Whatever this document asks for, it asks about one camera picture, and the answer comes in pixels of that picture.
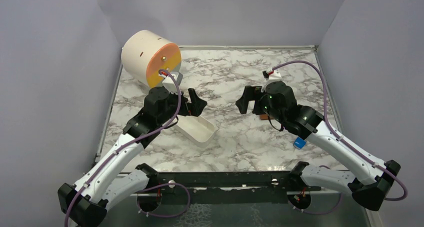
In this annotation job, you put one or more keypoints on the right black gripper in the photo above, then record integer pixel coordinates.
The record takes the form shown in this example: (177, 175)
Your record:
(250, 93)

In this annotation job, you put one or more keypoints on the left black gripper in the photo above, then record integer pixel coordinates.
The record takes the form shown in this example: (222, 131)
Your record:
(198, 104)

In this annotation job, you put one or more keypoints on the brown leather card holder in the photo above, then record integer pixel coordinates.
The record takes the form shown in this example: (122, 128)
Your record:
(264, 117)

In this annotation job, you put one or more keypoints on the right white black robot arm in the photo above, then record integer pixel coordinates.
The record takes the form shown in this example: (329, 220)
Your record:
(367, 179)

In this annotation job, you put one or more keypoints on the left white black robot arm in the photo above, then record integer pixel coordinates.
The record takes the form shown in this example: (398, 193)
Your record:
(87, 201)

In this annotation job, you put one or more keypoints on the white rectangular plastic tray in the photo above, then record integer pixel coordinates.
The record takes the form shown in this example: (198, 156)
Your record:
(197, 129)

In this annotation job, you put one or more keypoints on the small blue object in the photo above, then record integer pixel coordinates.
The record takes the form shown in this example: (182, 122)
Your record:
(299, 143)

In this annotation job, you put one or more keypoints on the round cream drawer cabinet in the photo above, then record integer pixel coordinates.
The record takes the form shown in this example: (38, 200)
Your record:
(145, 53)

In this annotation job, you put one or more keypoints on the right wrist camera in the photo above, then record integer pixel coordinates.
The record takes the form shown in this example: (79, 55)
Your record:
(271, 76)

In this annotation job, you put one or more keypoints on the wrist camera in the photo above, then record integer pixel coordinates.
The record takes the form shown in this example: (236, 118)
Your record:
(271, 76)
(172, 83)

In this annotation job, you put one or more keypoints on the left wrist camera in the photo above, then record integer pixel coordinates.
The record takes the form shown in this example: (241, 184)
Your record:
(172, 83)

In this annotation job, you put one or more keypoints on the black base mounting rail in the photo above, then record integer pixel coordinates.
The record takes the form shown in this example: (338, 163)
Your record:
(215, 188)

